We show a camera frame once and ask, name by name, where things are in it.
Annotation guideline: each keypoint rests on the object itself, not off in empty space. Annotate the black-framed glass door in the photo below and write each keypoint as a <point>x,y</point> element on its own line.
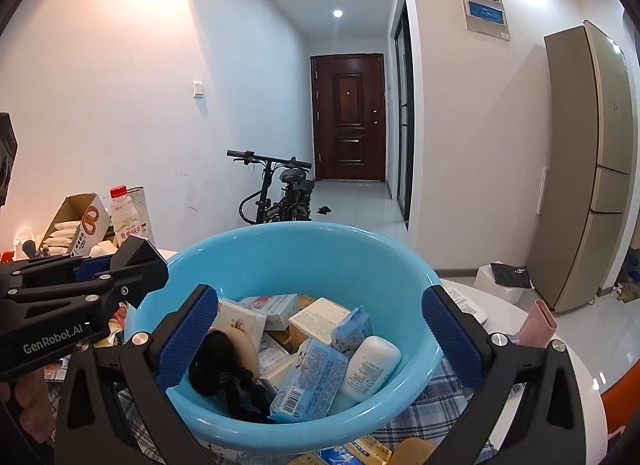
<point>404,120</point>

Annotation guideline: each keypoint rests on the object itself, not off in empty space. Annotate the white box with red label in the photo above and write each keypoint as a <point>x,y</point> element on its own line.
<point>272,307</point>

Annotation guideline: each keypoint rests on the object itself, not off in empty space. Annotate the open cardboard box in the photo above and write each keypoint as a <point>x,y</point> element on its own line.
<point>85,225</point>

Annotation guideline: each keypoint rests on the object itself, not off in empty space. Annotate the grey wall panel box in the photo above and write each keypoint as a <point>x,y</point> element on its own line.
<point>482,5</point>

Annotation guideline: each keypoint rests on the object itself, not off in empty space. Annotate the white packet with barcode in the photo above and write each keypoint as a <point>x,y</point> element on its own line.
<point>465,302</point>

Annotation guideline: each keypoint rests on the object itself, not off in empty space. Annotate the beige refrigerator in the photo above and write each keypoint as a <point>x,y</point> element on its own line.
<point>575,170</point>

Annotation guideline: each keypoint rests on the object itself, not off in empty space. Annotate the black bicycle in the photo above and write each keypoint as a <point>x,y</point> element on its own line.
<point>280,200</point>

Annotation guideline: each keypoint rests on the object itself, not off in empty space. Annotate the blue and white packet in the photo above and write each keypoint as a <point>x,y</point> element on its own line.
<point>340,457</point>

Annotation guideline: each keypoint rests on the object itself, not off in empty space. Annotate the white lotion bottle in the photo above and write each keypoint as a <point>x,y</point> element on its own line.
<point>370,365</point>

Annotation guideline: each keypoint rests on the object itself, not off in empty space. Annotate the tan box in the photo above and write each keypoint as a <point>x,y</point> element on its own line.
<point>412,452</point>

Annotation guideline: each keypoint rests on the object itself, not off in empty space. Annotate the white tissue pack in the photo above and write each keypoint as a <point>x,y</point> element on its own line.
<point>245,317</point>

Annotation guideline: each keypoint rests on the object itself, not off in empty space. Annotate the plaid cloth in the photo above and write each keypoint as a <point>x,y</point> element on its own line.
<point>425,410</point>

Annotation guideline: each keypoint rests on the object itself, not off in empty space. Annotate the white box with black bag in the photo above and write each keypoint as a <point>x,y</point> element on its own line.
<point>502,280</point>

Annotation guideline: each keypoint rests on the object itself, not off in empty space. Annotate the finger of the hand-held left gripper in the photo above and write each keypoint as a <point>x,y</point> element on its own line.
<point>142,282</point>
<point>97,265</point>

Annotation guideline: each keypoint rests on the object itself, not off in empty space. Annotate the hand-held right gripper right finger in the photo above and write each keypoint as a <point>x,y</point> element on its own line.
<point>452,340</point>

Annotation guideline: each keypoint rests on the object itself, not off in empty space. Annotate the row of white sachets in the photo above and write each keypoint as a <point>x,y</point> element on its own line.
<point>60,237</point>

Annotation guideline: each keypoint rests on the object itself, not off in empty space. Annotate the blue tissue packet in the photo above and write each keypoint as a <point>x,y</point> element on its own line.
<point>310,380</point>
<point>352,330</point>

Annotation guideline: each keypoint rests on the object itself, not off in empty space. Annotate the cream box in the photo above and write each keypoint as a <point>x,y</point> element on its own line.
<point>317,320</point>

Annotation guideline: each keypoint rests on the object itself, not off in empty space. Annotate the white wall box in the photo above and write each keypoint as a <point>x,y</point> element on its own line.
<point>543,190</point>

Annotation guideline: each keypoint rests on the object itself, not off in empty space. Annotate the white light switch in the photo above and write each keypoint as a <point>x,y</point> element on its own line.
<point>198,88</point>

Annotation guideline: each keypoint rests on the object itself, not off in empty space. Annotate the brown entrance door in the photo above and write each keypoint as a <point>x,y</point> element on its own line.
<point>347,115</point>

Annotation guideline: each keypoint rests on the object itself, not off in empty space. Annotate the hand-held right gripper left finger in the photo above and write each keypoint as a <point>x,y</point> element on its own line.
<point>185,340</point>

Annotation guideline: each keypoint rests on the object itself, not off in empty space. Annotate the blue plastic basin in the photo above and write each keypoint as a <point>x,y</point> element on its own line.
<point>300,260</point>

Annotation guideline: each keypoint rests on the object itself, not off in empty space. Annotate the black item on floor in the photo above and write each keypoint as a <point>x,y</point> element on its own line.
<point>323,209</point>

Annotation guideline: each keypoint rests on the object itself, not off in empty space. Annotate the pink cup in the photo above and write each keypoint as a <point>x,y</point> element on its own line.
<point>539,322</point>

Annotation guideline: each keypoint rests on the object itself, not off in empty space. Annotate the yellow packet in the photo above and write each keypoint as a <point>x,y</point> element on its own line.
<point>370,450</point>

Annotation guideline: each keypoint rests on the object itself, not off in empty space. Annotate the person's left hand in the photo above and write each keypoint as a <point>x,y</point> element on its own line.
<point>30,397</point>

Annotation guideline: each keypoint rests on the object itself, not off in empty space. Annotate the red-capped milk drink bottle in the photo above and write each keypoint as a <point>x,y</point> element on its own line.
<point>127,225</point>

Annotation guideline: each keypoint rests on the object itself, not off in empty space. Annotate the orange chair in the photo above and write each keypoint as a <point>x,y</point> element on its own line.
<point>622,395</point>

